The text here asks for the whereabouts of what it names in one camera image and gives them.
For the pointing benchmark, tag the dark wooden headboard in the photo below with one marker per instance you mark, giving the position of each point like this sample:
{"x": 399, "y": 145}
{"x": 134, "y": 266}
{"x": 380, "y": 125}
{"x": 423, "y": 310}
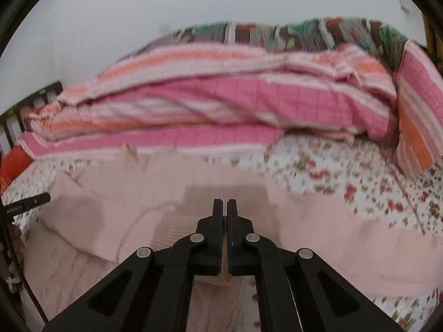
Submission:
{"x": 34, "y": 98}

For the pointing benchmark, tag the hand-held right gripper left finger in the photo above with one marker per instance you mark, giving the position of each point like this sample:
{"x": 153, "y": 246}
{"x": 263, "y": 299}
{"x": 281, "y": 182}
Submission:
{"x": 216, "y": 228}

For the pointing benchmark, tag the pink orange striped pillow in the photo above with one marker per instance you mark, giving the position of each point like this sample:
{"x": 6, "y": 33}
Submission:
{"x": 418, "y": 103}

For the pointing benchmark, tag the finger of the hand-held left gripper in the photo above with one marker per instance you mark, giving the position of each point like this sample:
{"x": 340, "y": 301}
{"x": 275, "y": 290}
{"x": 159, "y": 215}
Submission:
{"x": 31, "y": 203}

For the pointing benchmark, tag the floral bed sheet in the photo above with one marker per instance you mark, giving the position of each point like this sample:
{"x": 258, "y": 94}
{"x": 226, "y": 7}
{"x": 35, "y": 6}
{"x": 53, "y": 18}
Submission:
{"x": 346, "y": 179}

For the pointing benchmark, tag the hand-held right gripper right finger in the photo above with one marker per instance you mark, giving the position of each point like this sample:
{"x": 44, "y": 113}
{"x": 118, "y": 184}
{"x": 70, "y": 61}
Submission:
{"x": 233, "y": 228}

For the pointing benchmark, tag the pink orange striped quilt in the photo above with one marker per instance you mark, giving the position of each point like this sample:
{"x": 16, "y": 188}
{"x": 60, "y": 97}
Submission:
{"x": 207, "y": 103}

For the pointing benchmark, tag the orange cloth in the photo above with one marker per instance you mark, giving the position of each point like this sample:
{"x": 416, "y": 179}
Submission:
{"x": 14, "y": 166}

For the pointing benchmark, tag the dark patterned pillow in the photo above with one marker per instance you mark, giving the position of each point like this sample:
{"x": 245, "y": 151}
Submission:
{"x": 311, "y": 34}

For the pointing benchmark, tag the brown wooden door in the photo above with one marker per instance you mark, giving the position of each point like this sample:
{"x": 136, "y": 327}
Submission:
{"x": 434, "y": 41}

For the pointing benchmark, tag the pink knitted sweater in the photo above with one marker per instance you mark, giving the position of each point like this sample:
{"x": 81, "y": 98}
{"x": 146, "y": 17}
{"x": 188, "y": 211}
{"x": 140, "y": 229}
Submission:
{"x": 138, "y": 197}

